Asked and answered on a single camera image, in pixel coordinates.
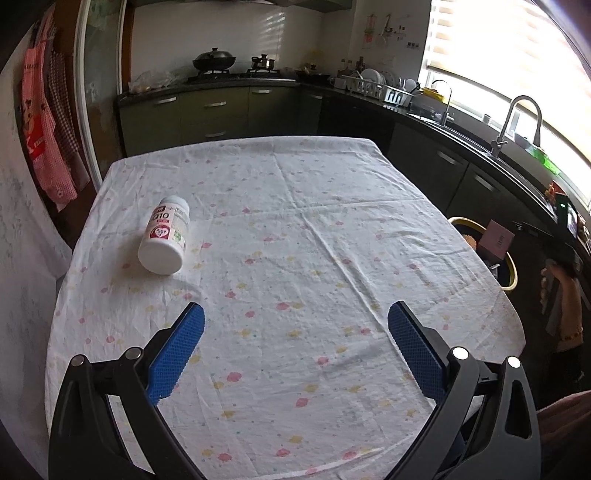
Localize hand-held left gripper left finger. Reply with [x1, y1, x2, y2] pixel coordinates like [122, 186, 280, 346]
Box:
[48, 302, 206, 480]

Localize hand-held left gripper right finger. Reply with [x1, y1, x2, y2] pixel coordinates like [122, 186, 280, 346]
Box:
[385, 301, 542, 480]

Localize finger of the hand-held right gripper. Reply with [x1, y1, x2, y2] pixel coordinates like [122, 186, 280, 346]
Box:
[510, 220, 551, 239]

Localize lilac cardboard box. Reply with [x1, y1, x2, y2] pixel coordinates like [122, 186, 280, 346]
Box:
[478, 220, 515, 259]

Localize yellow trash bin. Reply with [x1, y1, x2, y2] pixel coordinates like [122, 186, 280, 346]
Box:
[447, 216, 519, 291]

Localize white pill bottle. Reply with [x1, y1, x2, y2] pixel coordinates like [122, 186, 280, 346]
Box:
[137, 195, 191, 276]

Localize person's right hand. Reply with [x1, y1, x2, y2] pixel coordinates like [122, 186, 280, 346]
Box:
[540, 258, 562, 315]

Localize green sponge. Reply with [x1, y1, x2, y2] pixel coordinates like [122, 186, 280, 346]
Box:
[531, 148, 563, 175]

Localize tall steel faucet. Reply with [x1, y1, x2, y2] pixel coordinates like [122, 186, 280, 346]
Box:
[489, 95, 543, 158]

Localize dark kitchen cabinets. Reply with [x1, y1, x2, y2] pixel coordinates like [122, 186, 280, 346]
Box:
[318, 90, 557, 234]

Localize white speckled tablecloth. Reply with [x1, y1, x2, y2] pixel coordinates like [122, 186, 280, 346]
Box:
[44, 136, 527, 480]

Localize thin steel faucet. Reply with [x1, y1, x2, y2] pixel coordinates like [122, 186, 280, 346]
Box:
[429, 79, 454, 126]

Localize window blind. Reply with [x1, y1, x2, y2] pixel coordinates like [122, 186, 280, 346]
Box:
[418, 0, 591, 164]

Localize white dish rack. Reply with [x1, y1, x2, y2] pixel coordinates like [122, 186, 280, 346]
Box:
[339, 68, 414, 108]

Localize green kitchen cabinets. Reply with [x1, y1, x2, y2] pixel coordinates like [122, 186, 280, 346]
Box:
[117, 84, 324, 158]

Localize red printed apron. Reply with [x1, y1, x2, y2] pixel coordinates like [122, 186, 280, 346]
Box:
[21, 44, 79, 207]

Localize checked apron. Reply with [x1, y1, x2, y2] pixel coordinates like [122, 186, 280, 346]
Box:
[46, 50, 92, 191]

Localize glass sliding door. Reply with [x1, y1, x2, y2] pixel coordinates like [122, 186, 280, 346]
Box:
[74, 0, 136, 191]

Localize clear plastic bag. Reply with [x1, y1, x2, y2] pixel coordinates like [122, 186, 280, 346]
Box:
[128, 70, 177, 94]

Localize gas stove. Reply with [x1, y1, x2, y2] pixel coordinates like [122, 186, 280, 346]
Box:
[186, 69, 283, 85]

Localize black wok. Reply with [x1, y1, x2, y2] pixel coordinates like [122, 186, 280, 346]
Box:
[191, 47, 238, 73]

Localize hanging wall utensils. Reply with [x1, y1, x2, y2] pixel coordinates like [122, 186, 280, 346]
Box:
[362, 14, 408, 48]

